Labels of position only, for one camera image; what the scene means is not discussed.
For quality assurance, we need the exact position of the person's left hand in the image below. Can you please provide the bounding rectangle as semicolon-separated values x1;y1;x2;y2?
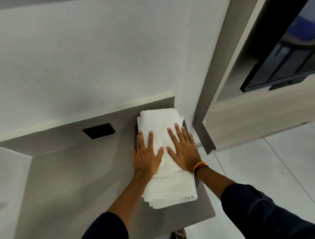
132;130;164;177

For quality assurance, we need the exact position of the person's right hand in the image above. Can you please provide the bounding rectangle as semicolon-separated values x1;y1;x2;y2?
166;123;202;172

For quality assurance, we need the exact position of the white towel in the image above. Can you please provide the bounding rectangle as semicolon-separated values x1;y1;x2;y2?
137;108;198;210

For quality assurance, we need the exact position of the person's left forearm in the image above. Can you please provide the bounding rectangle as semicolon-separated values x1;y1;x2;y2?
107;172;154;233

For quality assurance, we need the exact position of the person's right forearm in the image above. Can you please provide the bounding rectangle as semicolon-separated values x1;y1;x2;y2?
196;167;237;201

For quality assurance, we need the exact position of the dark woven basket tray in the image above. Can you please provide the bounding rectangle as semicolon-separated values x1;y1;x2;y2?
134;116;200;189

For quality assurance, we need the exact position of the orange red thread wristband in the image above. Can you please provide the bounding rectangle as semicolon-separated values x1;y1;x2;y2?
192;161;209;178

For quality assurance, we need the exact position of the light wood television cabinet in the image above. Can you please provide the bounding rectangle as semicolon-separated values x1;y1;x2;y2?
192;0;315;155

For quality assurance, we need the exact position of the person's sandalled foot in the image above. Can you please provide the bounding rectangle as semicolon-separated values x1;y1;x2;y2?
171;228;187;239

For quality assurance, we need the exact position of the dark blue left sleeve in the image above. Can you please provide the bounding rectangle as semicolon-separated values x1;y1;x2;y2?
81;211;129;239

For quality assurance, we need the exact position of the dark blue sleeve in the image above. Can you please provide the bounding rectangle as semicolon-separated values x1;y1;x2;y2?
221;183;315;239
81;211;129;239

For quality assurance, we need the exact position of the dark blue right sleeve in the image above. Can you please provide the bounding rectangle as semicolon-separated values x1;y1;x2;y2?
221;183;315;239

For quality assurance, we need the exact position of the black flat television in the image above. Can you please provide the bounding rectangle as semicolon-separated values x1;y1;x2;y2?
240;0;315;93

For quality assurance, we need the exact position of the black wall socket panel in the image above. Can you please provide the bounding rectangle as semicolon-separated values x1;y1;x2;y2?
82;123;116;140

